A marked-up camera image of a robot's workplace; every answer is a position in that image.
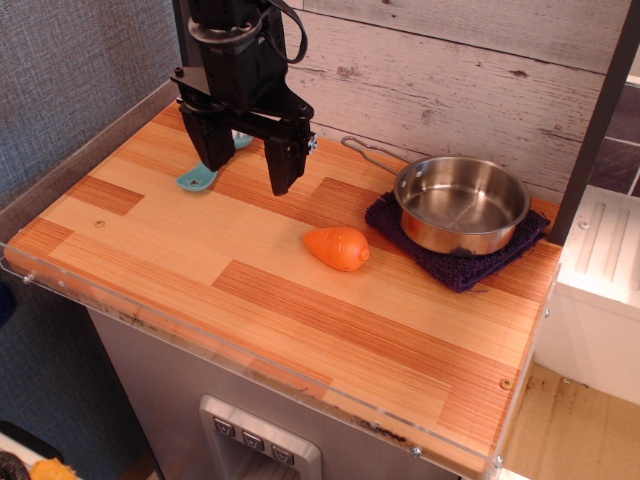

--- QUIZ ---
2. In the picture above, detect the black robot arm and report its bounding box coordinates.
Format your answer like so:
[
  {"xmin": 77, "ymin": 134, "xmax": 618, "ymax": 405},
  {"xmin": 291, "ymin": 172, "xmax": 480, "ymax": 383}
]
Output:
[{"xmin": 171, "ymin": 1, "xmax": 316, "ymax": 196}]

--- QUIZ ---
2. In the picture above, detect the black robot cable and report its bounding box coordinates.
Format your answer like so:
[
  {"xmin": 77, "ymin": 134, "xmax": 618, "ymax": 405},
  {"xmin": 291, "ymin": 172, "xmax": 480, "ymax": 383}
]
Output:
[{"xmin": 267, "ymin": 0, "xmax": 309, "ymax": 65}]

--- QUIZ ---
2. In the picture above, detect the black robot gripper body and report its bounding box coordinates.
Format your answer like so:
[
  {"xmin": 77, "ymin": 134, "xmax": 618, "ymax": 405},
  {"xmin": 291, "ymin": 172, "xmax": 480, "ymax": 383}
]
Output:
[{"xmin": 171, "ymin": 38, "xmax": 316, "ymax": 153}]

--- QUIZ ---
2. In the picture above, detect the teal dish brush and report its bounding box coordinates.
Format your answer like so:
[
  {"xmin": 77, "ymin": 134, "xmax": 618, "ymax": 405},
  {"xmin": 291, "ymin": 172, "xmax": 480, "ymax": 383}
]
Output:
[{"xmin": 176, "ymin": 130, "xmax": 253, "ymax": 192}]

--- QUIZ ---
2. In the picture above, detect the yellow orange toy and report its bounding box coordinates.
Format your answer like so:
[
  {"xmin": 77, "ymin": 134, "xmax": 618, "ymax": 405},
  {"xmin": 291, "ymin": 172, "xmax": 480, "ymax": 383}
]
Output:
[{"xmin": 30, "ymin": 459, "xmax": 78, "ymax": 480}]

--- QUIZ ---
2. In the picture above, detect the silver metal pot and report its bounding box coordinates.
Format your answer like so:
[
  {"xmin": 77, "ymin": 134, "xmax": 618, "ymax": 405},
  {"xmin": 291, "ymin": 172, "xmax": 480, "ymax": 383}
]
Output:
[{"xmin": 341, "ymin": 136, "xmax": 531, "ymax": 257}]

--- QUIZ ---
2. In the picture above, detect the clear acrylic edge guard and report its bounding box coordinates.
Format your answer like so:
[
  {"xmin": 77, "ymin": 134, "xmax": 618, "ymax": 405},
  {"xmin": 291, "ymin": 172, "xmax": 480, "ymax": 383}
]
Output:
[{"xmin": 0, "ymin": 239, "xmax": 504, "ymax": 480}]

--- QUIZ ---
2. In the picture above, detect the dark grey post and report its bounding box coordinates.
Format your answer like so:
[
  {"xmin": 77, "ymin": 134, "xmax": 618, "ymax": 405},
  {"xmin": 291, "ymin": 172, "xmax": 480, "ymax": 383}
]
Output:
[
  {"xmin": 548, "ymin": 0, "xmax": 639, "ymax": 246},
  {"xmin": 172, "ymin": 0, "xmax": 193, "ymax": 66}
]

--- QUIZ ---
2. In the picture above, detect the dark grey left post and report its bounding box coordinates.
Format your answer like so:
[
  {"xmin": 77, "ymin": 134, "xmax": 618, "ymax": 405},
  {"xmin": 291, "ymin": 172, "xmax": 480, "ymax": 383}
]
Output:
[{"xmin": 172, "ymin": 0, "xmax": 193, "ymax": 66}]

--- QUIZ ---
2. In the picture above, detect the silver dispenser panel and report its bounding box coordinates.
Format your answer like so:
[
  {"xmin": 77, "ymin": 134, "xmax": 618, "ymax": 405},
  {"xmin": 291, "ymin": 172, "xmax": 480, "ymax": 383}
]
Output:
[{"xmin": 199, "ymin": 395, "xmax": 323, "ymax": 479}]

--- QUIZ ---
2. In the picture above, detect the dark grey right post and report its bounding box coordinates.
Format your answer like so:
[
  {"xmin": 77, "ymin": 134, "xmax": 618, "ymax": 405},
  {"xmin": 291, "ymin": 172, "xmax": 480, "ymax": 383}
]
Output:
[{"xmin": 548, "ymin": 0, "xmax": 639, "ymax": 246}]

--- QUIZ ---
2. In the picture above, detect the orange plastic carrot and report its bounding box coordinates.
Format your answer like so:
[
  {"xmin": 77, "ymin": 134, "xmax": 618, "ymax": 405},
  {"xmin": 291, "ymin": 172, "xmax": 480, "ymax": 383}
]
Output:
[{"xmin": 303, "ymin": 227, "xmax": 370, "ymax": 272}]

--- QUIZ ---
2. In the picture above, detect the dark purple cloth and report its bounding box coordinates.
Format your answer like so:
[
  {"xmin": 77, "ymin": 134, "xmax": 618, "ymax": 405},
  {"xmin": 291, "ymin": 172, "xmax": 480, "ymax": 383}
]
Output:
[{"xmin": 364, "ymin": 192, "xmax": 551, "ymax": 293}]

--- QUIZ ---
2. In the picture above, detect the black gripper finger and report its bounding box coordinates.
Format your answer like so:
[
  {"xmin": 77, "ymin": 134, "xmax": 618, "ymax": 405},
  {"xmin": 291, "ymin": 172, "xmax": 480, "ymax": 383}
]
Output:
[
  {"xmin": 179, "ymin": 106, "xmax": 236, "ymax": 172},
  {"xmin": 264, "ymin": 137, "xmax": 309, "ymax": 196}
]

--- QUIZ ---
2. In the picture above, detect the white toy sink unit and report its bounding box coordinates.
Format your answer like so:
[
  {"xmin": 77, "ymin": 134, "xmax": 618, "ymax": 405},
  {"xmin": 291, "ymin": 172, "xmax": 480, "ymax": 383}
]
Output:
[{"xmin": 534, "ymin": 187, "xmax": 639, "ymax": 403}]

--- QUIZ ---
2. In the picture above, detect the grey toy fridge cabinet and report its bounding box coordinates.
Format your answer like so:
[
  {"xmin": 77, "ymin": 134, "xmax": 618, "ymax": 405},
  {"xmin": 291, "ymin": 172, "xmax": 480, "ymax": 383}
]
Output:
[{"xmin": 90, "ymin": 312, "xmax": 454, "ymax": 479}]

